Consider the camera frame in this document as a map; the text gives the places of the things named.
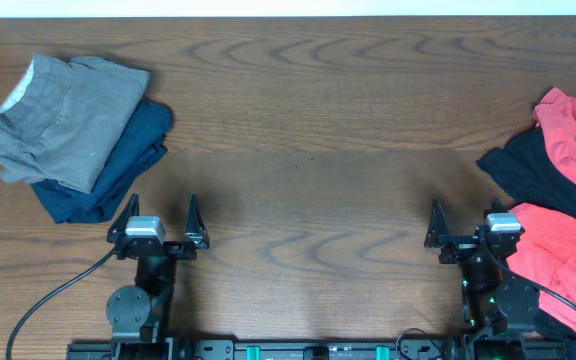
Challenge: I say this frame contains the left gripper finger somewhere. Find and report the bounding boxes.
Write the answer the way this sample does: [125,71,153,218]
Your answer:
[185,193,210,249]
[107,193,139,239]

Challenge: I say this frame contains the grey shorts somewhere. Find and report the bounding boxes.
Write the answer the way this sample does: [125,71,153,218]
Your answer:
[0,54,150,193]

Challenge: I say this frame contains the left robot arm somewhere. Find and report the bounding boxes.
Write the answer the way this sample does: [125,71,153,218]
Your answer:
[106,194,210,360]

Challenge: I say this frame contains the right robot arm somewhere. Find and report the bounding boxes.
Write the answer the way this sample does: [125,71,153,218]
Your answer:
[424,200,539,359]

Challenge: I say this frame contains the black garment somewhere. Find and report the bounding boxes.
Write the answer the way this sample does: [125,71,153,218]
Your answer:
[477,128,576,359]

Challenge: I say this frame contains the red t-shirt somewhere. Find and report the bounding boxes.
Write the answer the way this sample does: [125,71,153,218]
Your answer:
[508,88,576,304]

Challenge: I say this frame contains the folded navy blue shorts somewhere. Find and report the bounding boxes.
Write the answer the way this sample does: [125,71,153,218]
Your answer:
[32,101,174,224]

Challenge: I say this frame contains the left black cable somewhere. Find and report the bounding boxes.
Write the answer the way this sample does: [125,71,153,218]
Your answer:
[5,248,118,360]

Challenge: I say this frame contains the black cable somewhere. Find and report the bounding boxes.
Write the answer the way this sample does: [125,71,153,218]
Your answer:
[477,229,576,360]
[5,248,118,360]

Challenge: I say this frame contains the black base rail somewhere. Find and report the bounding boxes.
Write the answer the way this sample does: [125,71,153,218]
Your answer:
[66,337,567,360]

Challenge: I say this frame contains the right black cable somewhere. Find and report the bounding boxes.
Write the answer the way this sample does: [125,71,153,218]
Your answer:
[477,229,576,360]

